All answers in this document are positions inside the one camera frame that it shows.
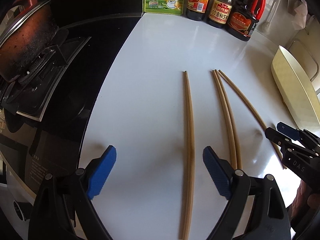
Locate white metal rack frame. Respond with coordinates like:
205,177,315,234
287,37,320,83

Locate person's right hand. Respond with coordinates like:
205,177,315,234
296,180,320,208

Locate black stove pot grate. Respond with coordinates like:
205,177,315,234
0,29,92,122

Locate white plastic bag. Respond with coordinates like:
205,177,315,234
294,0,314,30

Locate soy sauce bottle yellow label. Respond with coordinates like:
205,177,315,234
205,0,239,28

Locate dark vinegar bottle red label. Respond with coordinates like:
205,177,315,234
185,0,215,22

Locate cream plastic utensil holder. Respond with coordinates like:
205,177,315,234
271,45,320,130

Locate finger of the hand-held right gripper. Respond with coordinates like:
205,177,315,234
264,127,304,155
277,122,320,153

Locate scorched orange cooking pot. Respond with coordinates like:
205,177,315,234
0,0,59,83

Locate black glass gas stove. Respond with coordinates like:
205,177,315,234
0,12,143,205

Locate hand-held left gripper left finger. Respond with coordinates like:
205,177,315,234
28,145,117,240

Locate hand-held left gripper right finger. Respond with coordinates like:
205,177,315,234
202,146,292,240

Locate glass pot lid red knob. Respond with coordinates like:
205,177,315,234
0,0,52,48

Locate dark sauce jug red handle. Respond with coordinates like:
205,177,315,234
226,0,267,42

